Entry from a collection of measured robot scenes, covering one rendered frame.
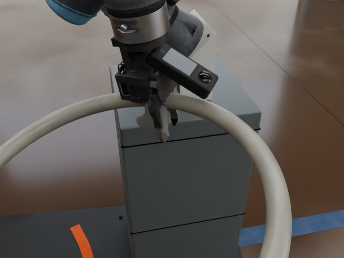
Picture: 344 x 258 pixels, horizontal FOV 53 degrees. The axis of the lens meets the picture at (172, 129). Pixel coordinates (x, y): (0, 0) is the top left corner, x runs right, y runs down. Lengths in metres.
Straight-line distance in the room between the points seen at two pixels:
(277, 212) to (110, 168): 1.70
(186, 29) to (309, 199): 1.31
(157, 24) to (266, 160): 0.25
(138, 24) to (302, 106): 2.33
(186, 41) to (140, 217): 0.57
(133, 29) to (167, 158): 0.54
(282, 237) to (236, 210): 0.83
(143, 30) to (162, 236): 0.85
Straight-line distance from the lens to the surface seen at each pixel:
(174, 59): 0.58
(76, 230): 1.78
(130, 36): 0.53
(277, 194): 0.46
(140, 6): 0.51
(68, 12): 0.67
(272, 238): 0.42
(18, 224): 1.90
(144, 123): 0.65
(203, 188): 1.11
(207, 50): 0.95
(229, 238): 1.36
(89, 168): 2.10
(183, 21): 0.97
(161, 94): 0.59
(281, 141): 2.36
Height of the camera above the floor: 1.37
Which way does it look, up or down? 36 degrees down
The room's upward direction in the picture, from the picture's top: straight up
